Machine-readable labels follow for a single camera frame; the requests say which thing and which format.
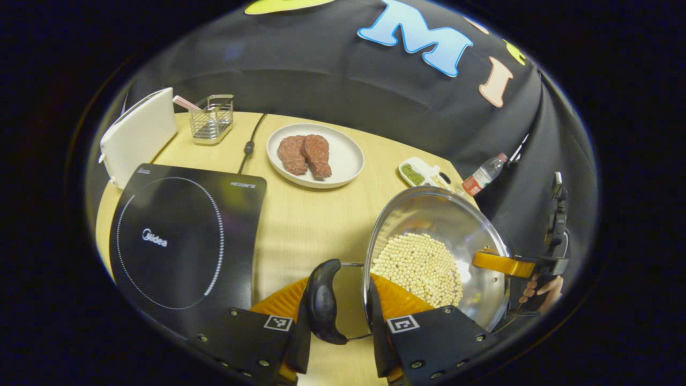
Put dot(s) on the black induction cooktop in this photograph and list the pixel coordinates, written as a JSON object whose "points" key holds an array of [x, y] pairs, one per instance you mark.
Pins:
{"points": [[171, 241]]}

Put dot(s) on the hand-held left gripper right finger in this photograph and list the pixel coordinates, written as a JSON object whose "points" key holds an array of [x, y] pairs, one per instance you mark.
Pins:
{"points": [[429, 343]]}

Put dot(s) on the white round plate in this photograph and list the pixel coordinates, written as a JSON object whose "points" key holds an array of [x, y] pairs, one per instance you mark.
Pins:
{"points": [[348, 155]]}

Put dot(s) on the white divided dish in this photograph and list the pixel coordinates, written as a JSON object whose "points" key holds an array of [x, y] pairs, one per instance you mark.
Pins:
{"points": [[415, 174]]}

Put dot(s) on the pink stick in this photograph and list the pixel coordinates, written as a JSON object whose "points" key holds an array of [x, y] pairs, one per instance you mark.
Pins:
{"points": [[185, 102]]}

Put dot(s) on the pile of soybeans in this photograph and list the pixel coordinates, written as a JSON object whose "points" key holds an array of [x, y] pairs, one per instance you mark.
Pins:
{"points": [[420, 268]]}

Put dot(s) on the brown meat patty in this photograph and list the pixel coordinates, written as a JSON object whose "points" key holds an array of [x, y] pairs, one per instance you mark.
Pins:
{"points": [[292, 155], [319, 155]]}

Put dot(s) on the plastic bottle red label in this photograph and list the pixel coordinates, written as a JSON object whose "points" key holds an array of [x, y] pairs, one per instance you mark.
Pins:
{"points": [[482, 176]]}

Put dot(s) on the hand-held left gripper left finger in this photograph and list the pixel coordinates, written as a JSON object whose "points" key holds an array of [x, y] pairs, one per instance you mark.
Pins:
{"points": [[252, 343]]}

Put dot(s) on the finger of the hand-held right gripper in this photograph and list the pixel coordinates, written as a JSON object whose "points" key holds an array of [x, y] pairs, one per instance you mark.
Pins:
{"points": [[498, 262]]}

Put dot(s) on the white toaster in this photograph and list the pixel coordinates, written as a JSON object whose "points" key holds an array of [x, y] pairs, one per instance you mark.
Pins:
{"points": [[142, 134]]}

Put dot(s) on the small black round disc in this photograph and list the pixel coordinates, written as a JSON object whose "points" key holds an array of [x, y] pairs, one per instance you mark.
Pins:
{"points": [[445, 177]]}

